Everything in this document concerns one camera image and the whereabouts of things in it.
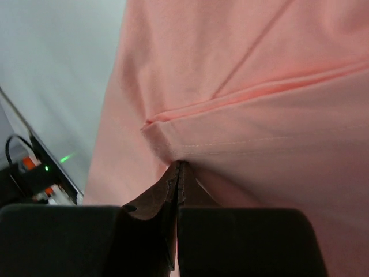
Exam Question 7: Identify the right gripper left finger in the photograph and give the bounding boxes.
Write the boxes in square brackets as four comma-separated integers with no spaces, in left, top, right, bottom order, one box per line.
[1,163,179,276]

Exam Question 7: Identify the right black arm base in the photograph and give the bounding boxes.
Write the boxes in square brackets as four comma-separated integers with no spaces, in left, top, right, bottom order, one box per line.
[1,134,81,207]

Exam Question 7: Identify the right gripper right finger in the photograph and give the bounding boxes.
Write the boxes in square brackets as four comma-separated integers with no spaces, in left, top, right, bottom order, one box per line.
[177,162,327,276]

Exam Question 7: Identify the salmon pink t-shirt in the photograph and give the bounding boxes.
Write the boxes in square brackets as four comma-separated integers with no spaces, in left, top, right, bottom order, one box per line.
[83,1,368,276]

